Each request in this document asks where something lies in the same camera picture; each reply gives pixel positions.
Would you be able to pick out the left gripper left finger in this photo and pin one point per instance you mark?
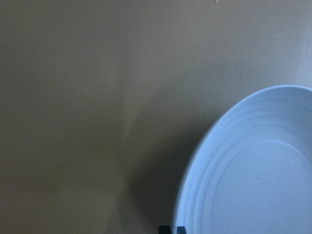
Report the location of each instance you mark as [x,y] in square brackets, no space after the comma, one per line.
[165,230]

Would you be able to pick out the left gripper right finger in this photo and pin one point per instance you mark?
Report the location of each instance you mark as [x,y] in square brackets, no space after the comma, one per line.
[181,230]

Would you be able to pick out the blue plate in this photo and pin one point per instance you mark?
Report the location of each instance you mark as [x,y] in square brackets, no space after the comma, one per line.
[252,171]

